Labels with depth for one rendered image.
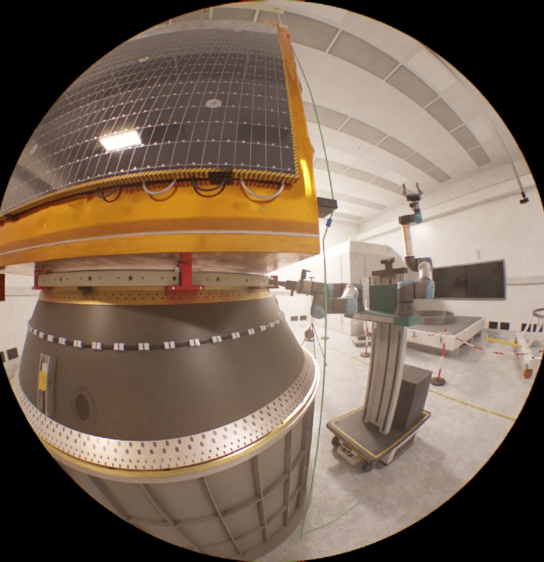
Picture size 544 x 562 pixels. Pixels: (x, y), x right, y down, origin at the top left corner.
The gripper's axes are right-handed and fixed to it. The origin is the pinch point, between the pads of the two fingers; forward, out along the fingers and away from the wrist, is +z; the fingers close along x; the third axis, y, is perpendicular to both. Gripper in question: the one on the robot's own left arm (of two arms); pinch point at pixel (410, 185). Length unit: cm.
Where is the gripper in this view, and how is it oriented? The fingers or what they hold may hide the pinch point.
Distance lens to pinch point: 186.4
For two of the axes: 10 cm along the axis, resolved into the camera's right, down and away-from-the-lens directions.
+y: 7.8, -5.8, 2.3
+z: -4.6, -7.9, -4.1
